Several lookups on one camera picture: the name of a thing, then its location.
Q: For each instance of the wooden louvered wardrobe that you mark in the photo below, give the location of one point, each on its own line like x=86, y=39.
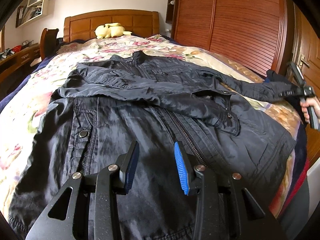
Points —
x=255, y=33

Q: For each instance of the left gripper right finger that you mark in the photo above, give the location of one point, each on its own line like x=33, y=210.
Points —
x=226, y=207

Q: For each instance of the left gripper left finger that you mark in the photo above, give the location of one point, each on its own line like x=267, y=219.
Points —
x=67, y=214

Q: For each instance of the person's right hand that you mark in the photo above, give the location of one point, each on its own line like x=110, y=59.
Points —
x=313, y=102

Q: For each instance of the red basket on desk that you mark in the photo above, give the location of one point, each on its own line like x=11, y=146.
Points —
x=16, y=48

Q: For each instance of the wooden chair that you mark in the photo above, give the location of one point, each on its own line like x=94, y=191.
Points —
x=48, y=42

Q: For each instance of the black jacket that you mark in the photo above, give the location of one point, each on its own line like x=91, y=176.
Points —
x=104, y=106

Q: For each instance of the wooden desk cabinet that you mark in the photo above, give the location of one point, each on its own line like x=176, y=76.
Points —
x=13, y=62

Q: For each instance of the floral bed blanket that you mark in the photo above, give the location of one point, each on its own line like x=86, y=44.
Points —
x=22, y=110

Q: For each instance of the wooden door with handle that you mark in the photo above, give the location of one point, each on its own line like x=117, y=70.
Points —
x=306, y=56

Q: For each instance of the yellow plush toy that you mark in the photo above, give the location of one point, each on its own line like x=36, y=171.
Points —
x=111, y=30

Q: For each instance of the white wall shelf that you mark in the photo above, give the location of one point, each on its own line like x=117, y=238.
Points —
x=30, y=11

